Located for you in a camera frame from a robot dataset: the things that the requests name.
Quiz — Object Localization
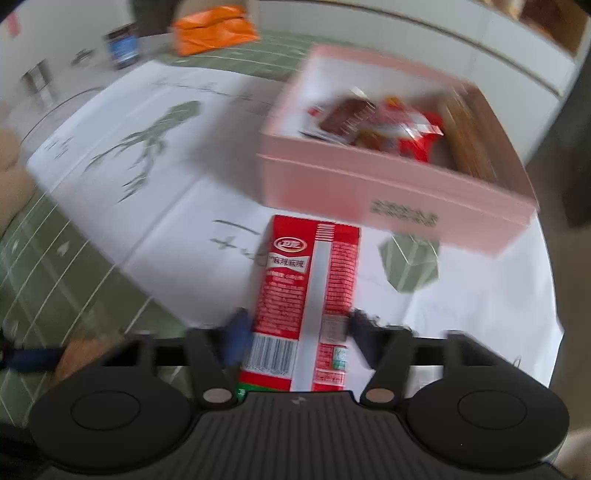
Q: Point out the blue label jar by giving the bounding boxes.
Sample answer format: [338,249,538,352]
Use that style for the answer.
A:
[105,25,140,70]

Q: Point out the white sideboard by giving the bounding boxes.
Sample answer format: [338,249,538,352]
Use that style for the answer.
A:
[259,0,583,99]

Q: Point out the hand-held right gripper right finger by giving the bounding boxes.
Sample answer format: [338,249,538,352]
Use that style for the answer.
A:
[348,309,502,411]

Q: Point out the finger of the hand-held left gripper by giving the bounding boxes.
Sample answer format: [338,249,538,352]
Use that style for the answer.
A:
[0,346,63,373]

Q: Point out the tan plush toy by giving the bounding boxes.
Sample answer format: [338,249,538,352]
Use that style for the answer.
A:
[0,129,38,223]

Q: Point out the red white snack packet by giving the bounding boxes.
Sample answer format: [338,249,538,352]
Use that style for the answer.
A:
[376,97,446,164]

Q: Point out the white printed paper sheet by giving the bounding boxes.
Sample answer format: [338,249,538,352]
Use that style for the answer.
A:
[28,62,566,389]

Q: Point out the green checked tablecloth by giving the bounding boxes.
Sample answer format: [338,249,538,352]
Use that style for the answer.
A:
[0,30,324,425]

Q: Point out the orange plastic bag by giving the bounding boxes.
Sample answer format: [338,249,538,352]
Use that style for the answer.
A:
[171,6,260,57]

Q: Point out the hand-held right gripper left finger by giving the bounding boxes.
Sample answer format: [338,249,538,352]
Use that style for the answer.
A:
[135,309,254,412]

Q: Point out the pink cardboard box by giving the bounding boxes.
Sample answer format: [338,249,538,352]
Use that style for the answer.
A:
[256,44,541,257]

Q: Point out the metal container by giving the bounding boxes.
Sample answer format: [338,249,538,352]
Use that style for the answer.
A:
[21,60,49,94]

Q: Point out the brown snack packet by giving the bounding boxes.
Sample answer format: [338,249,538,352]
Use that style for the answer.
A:
[318,97,377,139]

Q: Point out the round glass turntable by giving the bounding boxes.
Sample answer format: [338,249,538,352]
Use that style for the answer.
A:
[21,85,109,149]

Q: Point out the red snack packet silver stripe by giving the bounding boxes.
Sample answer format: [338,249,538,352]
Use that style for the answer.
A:
[238,215,363,400]

